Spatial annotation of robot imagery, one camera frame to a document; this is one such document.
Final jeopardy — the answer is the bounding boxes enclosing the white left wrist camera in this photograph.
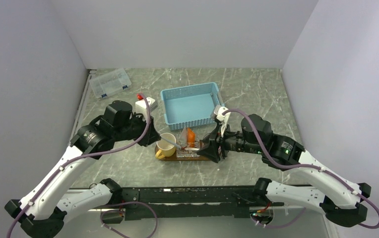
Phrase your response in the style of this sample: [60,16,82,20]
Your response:
[134,94,158,117]

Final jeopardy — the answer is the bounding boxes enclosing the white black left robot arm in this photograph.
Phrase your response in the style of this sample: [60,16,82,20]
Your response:
[4,97,161,238]

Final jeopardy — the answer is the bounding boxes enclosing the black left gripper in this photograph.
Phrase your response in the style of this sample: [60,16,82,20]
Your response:
[114,112,161,147]

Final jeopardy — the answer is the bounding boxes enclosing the aluminium rail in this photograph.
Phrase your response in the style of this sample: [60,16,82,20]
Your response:
[66,69,97,146]

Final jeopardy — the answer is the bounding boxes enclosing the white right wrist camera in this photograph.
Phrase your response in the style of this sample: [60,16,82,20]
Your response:
[211,105,230,137]

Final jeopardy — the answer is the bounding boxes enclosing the clear plastic compartment box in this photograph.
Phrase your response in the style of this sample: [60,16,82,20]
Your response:
[89,68,131,99]

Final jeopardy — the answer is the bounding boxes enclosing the brown oval wooden tray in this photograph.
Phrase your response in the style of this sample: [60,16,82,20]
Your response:
[155,140,209,162]

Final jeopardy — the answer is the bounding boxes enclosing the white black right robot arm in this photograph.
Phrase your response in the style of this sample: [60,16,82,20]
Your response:
[198,114,371,228]

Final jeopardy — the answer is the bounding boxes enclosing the orange toothpaste tube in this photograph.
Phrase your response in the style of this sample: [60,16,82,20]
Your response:
[187,128,195,148]

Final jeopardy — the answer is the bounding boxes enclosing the light blue plastic basket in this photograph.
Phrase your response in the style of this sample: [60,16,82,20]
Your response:
[160,82,225,131]

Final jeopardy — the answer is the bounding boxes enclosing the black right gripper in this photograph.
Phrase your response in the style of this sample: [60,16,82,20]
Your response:
[196,121,264,163]

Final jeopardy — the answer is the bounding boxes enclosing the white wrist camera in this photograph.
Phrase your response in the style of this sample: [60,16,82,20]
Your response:
[134,94,158,117]
[211,105,230,137]

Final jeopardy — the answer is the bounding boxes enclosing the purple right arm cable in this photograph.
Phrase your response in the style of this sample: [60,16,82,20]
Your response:
[227,108,379,230]

